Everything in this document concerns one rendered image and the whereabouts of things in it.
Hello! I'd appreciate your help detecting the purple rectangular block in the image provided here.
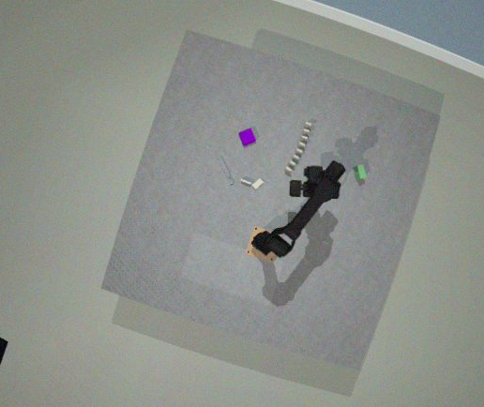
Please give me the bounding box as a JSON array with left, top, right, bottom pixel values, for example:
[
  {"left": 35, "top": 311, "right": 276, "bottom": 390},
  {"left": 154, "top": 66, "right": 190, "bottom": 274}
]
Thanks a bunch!
[{"left": 239, "top": 128, "right": 256, "bottom": 145}]

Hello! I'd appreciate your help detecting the green block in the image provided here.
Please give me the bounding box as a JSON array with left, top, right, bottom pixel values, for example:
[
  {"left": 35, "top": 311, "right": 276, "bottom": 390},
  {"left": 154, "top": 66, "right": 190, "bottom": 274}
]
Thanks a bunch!
[{"left": 353, "top": 164, "right": 367, "bottom": 180}]

